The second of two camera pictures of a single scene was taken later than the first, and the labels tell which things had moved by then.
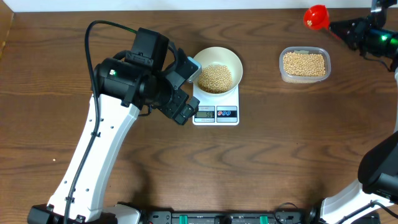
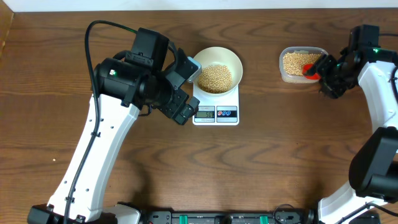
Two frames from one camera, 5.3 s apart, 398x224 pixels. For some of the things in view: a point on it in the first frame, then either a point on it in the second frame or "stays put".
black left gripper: x=170 y=109 stays put
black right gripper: x=360 y=26 -> x=321 y=66
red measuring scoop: x=317 y=17 -> x=305 y=68
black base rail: x=226 y=217 stays put
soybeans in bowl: x=215 y=79 stays put
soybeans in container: x=304 y=63 stays put
